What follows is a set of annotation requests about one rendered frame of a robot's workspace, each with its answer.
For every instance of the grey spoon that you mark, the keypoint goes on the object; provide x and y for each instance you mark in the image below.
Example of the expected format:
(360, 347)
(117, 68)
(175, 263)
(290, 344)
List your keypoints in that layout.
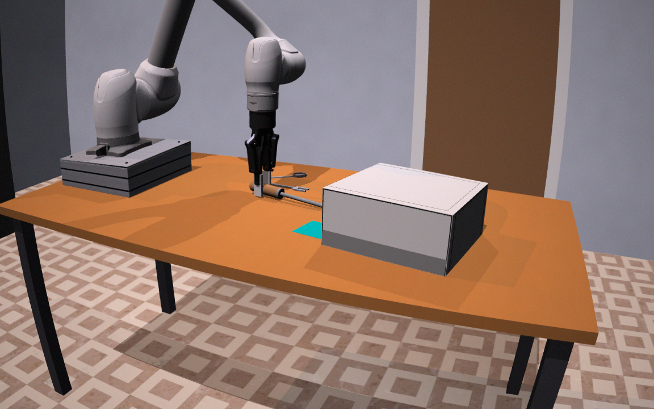
(298, 175)

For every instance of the teal square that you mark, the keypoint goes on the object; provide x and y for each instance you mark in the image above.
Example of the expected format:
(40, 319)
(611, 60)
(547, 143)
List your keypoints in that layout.
(312, 229)

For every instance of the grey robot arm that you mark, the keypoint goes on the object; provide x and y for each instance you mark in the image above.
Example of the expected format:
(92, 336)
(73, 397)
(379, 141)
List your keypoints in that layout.
(122, 100)

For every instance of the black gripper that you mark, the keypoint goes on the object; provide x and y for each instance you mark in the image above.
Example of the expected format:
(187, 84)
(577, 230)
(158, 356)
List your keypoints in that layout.
(262, 124)

